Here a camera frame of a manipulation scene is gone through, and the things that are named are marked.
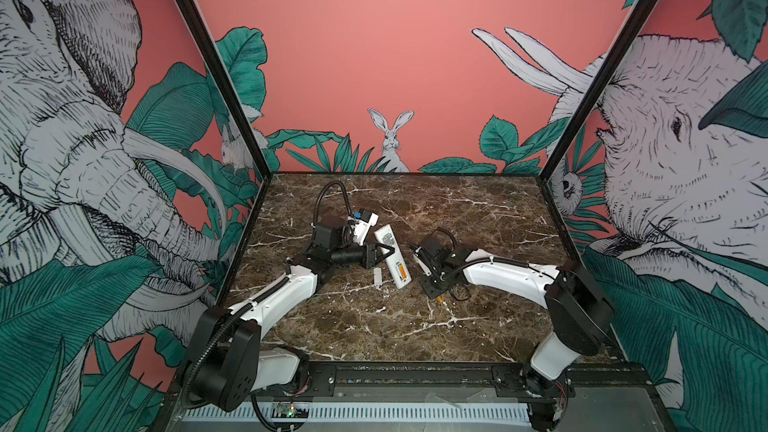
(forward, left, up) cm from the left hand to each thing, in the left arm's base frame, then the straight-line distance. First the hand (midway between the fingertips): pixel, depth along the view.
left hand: (391, 247), depth 78 cm
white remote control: (-2, -1, -3) cm, 4 cm away
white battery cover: (0, +4, -19) cm, 19 cm away
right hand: (-5, -10, -14) cm, 18 cm away
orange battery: (-8, -15, -18) cm, 24 cm away
